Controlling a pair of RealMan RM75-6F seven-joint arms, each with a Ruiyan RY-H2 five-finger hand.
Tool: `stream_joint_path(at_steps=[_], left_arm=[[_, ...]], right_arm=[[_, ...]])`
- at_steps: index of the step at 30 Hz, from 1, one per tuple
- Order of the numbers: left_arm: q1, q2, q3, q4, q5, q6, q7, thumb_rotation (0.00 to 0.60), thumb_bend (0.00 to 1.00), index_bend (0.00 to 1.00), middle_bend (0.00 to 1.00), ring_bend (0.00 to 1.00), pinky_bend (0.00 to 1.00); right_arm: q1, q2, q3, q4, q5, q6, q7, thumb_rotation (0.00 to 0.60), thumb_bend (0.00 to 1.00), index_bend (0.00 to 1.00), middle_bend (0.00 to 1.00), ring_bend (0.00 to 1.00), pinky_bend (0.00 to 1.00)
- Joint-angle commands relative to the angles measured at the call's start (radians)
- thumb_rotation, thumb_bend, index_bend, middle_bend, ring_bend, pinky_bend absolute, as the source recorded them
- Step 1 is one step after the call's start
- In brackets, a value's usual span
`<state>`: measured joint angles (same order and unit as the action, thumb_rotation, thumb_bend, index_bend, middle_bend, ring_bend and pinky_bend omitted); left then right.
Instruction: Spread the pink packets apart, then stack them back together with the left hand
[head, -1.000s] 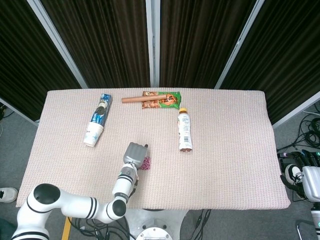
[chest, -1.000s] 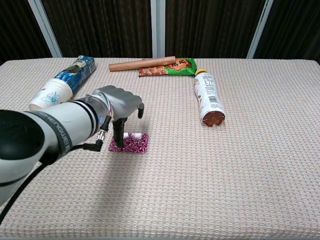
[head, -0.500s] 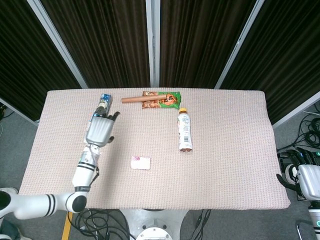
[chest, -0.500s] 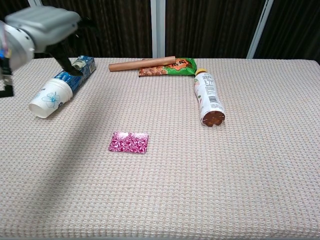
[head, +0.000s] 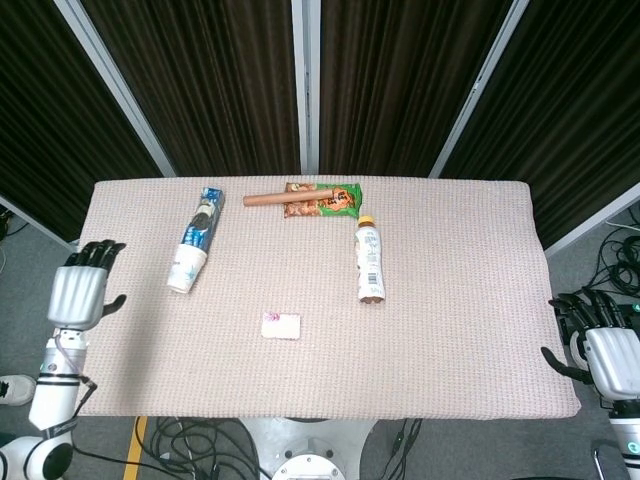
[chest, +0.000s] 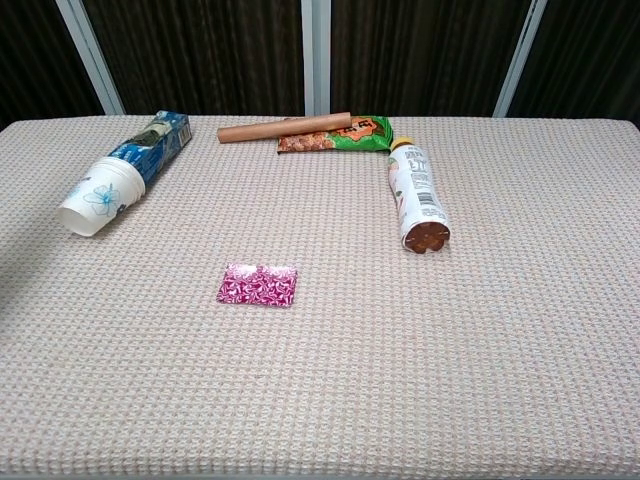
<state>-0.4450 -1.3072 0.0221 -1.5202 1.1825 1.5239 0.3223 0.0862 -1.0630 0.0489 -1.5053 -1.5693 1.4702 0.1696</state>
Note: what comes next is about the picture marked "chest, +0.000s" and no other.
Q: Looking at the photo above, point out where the white paper cup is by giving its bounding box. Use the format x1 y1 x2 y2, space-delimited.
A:
56 156 147 239

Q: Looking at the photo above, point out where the white label drink bottle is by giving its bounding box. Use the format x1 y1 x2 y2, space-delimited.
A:
387 135 453 256

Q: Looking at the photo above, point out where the green orange snack bag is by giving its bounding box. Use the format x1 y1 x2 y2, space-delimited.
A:
277 115 395 155

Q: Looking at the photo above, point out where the brown cardboard tube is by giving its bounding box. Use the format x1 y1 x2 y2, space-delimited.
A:
217 112 353 145

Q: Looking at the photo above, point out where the pink checkered tablecloth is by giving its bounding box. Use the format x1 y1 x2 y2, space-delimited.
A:
0 115 640 476

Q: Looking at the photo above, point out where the blue cookie box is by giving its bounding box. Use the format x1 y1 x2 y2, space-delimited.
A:
107 110 193 189

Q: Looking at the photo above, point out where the dark brown curtain panel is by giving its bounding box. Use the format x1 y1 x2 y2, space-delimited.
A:
0 0 104 129
329 0 531 119
82 0 306 117
508 0 640 126

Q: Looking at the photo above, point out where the grey partition frame post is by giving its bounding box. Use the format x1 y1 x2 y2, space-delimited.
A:
300 0 333 117
54 0 126 116
492 0 549 119

